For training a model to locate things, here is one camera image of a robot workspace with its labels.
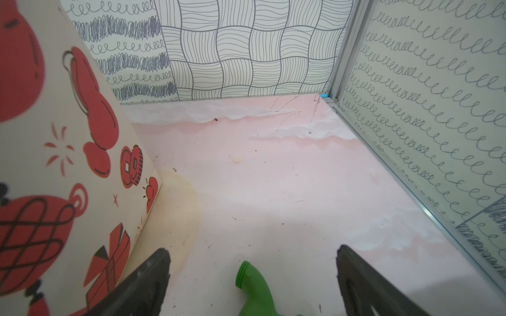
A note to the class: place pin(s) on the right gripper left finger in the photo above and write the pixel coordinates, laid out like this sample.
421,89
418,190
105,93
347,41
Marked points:
142,292

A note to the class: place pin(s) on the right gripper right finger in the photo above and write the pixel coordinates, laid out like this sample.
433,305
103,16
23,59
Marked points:
366,292

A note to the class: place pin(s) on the white red paper bag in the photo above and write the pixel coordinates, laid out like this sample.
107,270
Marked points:
76,183

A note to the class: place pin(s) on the green plastic faucet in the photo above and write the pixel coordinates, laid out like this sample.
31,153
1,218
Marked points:
259,298

